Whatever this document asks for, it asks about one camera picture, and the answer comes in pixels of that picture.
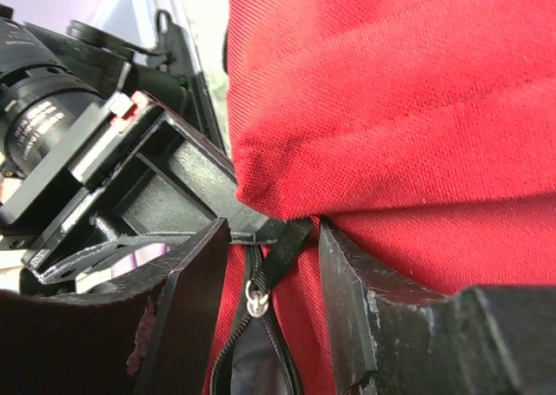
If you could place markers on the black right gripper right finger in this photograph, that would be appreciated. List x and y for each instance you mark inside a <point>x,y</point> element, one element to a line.
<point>391,335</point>

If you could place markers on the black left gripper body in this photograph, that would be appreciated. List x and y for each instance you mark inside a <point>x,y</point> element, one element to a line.
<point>65,158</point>

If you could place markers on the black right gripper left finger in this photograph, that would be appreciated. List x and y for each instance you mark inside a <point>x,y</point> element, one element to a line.
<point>149,331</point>

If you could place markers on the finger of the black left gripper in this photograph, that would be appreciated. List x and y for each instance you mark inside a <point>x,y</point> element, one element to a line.
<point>176,199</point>

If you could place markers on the red backpack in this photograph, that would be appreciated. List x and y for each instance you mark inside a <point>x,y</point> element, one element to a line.
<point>424,130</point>

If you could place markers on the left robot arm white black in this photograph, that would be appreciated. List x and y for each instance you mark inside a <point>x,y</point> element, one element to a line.
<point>84,64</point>

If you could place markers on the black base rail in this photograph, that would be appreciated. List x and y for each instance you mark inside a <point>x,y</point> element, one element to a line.
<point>182,61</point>

